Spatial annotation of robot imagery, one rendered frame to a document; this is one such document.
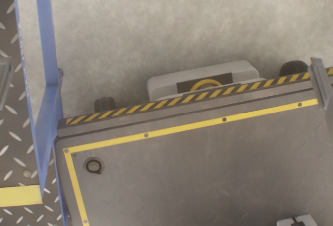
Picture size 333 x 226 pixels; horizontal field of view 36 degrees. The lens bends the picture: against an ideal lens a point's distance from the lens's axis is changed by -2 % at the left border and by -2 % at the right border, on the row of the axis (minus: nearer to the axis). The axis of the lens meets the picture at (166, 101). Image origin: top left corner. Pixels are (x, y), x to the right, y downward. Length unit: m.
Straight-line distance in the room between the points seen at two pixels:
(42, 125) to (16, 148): 0.23
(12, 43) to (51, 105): 0.39
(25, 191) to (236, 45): 0.76
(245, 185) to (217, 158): 0.09
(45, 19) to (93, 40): 0.19
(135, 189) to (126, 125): 0.14
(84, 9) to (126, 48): 0.14
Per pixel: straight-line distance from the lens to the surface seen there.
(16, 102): 0.73
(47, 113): 1.04
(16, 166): 0.77
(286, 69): 1.33
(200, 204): 1.14
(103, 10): 1.30
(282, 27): 1.39
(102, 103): 1.24
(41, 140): 0.92
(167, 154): 1.07
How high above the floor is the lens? 1.28
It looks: 69 degrees down
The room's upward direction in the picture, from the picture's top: 159 degrees clockwise
